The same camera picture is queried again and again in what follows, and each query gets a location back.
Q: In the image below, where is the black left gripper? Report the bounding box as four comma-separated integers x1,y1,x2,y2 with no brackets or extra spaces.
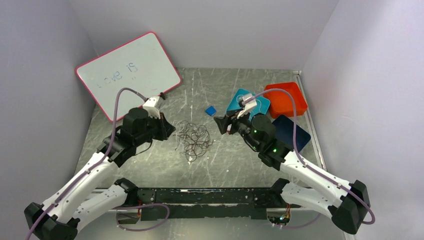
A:
134,110,176,146

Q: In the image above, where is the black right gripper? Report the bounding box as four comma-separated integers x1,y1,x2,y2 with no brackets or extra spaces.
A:
213,108,262,151

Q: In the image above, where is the white cable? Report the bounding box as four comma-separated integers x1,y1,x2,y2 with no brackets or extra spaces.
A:
235,94,270,115
174,120,195,163

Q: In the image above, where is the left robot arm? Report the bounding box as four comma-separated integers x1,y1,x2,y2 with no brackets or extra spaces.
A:
24,107,176,240

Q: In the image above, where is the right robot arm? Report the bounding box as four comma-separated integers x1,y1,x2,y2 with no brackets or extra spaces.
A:
214,114,371,235

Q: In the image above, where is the small blue stamp block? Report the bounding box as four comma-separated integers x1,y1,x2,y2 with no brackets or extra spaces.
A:
205,105,217,117

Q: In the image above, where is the light blue plastic bin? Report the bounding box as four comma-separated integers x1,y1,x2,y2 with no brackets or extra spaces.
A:
226,88,271,121

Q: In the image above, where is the orange plastic bin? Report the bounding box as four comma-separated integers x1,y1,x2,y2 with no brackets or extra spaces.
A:
263,82,308,119

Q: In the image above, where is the dark blue plastic bin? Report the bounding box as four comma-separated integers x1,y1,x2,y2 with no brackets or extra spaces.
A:
272,115,311,152

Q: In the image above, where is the pink framed whiteboard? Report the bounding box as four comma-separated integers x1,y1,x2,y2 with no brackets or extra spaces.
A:
75,31,182,121

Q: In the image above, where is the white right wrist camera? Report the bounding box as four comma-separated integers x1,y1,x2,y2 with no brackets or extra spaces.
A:
236,93,257,119

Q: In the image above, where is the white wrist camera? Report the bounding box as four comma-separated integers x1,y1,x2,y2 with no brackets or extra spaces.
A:
236,93,257,119
142,96,161,119

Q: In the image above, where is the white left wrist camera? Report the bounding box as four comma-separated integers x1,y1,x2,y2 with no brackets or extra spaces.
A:
142,96,161,119

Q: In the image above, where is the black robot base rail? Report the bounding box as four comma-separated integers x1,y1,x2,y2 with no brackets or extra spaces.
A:
123,187,288,221

